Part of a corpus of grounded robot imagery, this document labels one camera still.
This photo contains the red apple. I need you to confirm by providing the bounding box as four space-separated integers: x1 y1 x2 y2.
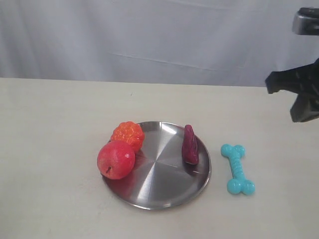
97 141 136 180

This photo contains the dark purple sweet potato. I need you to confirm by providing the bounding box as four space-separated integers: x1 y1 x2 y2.
181 124 199 165

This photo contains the white backdrop cloth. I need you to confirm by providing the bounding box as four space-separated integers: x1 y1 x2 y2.
0 0 319 86

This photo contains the round stainless steel plate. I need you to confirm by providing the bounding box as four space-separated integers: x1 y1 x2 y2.
102 121 212 210

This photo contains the orange bumpy fruit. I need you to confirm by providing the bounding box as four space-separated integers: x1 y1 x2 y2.
110 121 145 152

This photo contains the teal toy bone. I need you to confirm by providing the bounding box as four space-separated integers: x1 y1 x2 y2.
221 144 255 195

